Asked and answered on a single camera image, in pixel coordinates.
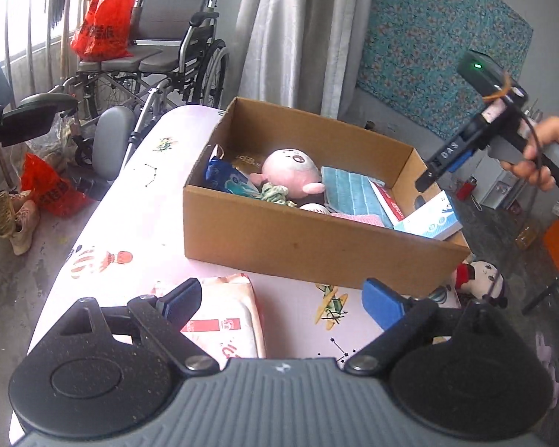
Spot black-haired plush doll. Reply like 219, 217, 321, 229
454, 260, 511, 308

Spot white water dispenser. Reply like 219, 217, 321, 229
475, 156, 518, 210

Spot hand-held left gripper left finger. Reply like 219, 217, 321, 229
28, 277, 220, 375

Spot small red plastic bag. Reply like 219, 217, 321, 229
20, 153, 94, 217

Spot red white toothpaste tube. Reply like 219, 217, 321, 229
369, 178, 408, 223

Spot small blue white box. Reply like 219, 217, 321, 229
394, 190, 463, 241

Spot pink printed tablecloth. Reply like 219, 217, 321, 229
9, 105, 559, 447

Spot small brown carton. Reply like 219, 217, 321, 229
515, 223, 541, 250

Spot teal floral wall cloth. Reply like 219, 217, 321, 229
356, 0, 534, 140

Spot grey curtain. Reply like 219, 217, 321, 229
233, 0, 378, 122

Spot red thermos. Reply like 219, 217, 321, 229
457, 176, 478, 200

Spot grey wheelchair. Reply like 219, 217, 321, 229
0, 0, 231, 180

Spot white sneaker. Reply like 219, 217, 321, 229
9, 198, 40, 257

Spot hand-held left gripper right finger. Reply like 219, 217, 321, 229
342, 277, 536, 375

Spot blue striped towel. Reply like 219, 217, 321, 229
320, 166, 394, 229

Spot pink plush toy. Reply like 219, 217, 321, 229
249, 148, 327, 201

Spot blue tissue pack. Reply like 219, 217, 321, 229
202, 156, 262, 196

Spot large red plastic bag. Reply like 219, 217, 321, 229
71, 0, 137, 60

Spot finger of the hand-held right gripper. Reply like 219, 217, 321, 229
414, 164, 449, 195

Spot metal window railing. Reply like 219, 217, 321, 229
0, 0, 80, 98

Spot green scrunchie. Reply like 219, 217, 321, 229
260, 181, 299, 208

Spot pink wet wipes pack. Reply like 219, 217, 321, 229
151, 274, 267, 368

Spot pink knitted cloth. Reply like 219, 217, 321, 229
328, 212, 385, 228

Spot brown cardboard box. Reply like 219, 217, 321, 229
183, 96, 471, 296

